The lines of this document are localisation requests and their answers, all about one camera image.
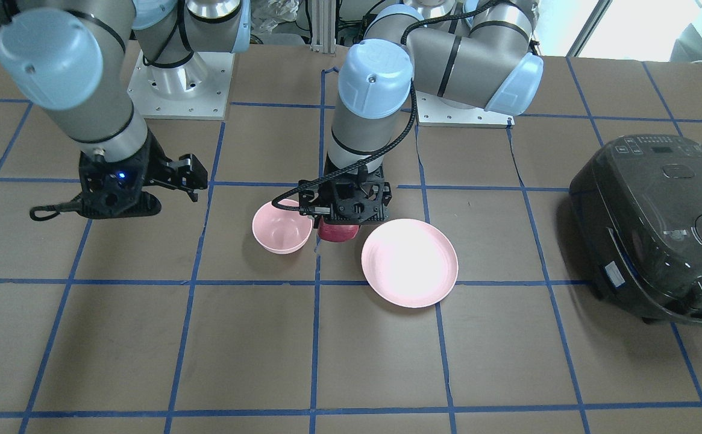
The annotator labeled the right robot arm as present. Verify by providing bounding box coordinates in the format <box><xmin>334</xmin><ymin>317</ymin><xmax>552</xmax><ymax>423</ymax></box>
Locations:
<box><xmin>0</xmin><ymin>1</ymin><xmax>251</xmax><ymax>222</ymax></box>

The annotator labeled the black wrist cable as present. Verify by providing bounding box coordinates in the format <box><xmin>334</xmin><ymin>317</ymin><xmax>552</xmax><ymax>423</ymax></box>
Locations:
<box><xmin>30</xmin><ymin>193</ymin><xmax>86</xmax><ymax>222</ymax></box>

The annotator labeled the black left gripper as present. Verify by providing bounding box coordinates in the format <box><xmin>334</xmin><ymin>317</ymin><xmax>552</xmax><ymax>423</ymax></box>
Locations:
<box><xmin>298</xmin><ymin>166</ymin><xmax>392</xmax><ymax>225</ymax></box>

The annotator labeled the left wrist braided cable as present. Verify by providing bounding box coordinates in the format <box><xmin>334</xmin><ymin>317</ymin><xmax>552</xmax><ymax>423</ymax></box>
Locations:
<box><xmin>271</xmin><ymin>0</ymin><xmax>508</xmax><ymax>212</ymax></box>

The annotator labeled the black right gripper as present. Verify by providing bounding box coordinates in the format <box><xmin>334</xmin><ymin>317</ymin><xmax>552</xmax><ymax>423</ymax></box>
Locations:
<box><xmin>78</xmin><ymin>133</ymin><xmax>208</xmax><ymax>219</ymax></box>

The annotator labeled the red apple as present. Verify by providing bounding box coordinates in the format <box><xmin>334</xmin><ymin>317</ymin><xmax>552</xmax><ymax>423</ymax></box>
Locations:
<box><xmin>318</xmin><ymin>219</ymin><xmax>360</xmax><ymax>244</ymax></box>

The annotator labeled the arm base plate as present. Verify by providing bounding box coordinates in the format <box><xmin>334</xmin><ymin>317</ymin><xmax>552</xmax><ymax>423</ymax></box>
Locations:
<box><xmin>127</xmin><ymin>52</ymin><xmax>236</xmax><ymax>121</ymax></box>
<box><xmin>416</xmin><ymin>91</ymin><xmax>515</xmax><ymax>128</ymax></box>

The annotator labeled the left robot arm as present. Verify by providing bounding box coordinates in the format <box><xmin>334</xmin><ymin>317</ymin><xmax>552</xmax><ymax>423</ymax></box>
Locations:
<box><xmin>272</xmin><ymin>1</ymin><xmax>544</xmax><ymax>225</ymax></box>

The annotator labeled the black rice cooker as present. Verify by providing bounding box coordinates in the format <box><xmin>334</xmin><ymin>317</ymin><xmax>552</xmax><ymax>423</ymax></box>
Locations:
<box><xmin>569</xmin><ymin>134</ymin><xmax>702</xmax><ymax>327</ymax></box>

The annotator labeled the pink bowl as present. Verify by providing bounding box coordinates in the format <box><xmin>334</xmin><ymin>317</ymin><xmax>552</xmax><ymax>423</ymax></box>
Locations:
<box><xmin>251</xmin><ymin>203</ymin><xmax>314</xmax><ymax>254</ymax></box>

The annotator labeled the aluminium frame post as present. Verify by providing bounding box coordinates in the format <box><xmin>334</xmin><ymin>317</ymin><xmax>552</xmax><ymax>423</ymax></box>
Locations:
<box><xmin>309</xmin><ymin>1</ymin><xmax>339</xmax><ymax>57</ymax></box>

